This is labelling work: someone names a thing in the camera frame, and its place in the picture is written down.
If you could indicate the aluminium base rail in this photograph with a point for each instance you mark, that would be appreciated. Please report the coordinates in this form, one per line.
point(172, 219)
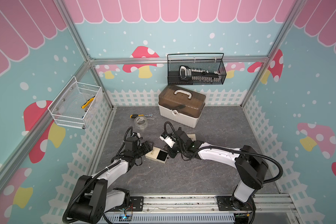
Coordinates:
point(204, 209)

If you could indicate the yellow black handled screwdriver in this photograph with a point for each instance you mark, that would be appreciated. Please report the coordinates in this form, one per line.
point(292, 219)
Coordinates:
point(133, 116)

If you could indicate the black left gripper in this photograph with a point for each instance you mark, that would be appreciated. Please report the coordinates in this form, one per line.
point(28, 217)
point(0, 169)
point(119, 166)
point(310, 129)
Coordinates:
point(147, 147)

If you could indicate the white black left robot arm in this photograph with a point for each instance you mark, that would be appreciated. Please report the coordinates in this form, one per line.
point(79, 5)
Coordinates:
point(90, 199)

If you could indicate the black wire wall basket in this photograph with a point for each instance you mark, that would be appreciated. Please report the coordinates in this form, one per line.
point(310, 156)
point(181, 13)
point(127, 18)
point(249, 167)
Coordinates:
point(202, 61)

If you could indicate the socket wrench set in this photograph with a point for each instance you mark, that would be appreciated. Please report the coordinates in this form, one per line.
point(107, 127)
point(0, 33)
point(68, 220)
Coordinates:
point(196, 75)

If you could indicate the clear packing tape roll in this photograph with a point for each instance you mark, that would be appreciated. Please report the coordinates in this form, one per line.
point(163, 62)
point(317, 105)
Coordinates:
point(141, 123)

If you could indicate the cream drawer-style jewelry box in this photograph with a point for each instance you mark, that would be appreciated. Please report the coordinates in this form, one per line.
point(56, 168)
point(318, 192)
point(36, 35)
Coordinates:
point(157, 155)

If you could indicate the white storage box brown lid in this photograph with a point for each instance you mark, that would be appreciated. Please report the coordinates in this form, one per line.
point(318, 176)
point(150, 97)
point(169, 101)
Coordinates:
point(181, 105)

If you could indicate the white wire wall basket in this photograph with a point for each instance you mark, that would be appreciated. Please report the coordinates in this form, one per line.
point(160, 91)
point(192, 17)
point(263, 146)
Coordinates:
point(66, 108)

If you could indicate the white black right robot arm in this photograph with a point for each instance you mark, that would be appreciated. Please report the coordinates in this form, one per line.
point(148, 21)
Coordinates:
point(254, 169)

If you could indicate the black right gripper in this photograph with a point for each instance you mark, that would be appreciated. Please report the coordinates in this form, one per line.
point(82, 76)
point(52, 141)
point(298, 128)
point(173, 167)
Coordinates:
point(170, 154)

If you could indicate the small cream printed gift box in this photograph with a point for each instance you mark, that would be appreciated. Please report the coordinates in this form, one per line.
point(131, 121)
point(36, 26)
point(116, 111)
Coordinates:
point(192, 137)

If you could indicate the yellow utility knife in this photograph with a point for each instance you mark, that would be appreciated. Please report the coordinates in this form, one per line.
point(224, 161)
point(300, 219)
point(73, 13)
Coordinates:
point(87, 103)

